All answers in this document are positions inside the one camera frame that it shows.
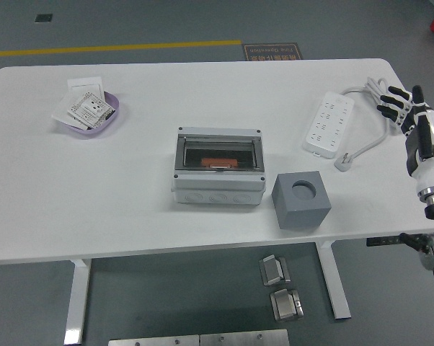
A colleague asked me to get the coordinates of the orange cylinder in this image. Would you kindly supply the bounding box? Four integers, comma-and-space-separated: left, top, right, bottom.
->
200, 156, 239, 169

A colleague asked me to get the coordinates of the grey junction box clear lid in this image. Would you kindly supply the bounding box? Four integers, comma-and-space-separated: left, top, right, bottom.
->
170, 125, 267, 206

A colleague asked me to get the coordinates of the grey cube with round hole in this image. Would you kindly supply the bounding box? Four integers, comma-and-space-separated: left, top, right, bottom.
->
272, 171, 332, 230

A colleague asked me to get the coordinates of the white power strip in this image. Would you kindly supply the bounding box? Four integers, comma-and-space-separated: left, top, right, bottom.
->
302, 91, 355, 159

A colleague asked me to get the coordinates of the white table leg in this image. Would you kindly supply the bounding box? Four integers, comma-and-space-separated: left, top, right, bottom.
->
63, 258, 92, 346
317, 240, 353, 320

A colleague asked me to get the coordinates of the brown floor sign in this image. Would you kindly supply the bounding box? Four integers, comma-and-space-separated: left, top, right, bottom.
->
242, 43, 303, 61

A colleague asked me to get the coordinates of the small metal block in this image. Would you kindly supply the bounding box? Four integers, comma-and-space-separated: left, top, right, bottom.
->
270, 288, 305, 323
259, 254, 292, 288

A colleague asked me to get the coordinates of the purple plastic tray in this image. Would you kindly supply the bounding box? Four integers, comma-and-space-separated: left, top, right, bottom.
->
56, 90, 120, 138

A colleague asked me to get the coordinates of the printed white socket panel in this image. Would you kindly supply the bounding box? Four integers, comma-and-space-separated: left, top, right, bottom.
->
67, 92, 117, 130

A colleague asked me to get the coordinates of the plain white panel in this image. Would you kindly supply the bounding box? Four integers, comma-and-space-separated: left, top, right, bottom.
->
51, 92, 90, 131

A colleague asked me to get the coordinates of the grey power strip cable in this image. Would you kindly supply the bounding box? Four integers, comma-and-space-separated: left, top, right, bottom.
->
334, 76, 409, 173

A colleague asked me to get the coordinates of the metal base plate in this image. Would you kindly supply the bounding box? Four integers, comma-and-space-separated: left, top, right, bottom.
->
107, 334, 200, 346
199, 328, 290, 346

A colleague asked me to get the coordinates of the white wall switch plate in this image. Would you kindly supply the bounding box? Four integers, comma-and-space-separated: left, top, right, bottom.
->
66, 76, 105, 100

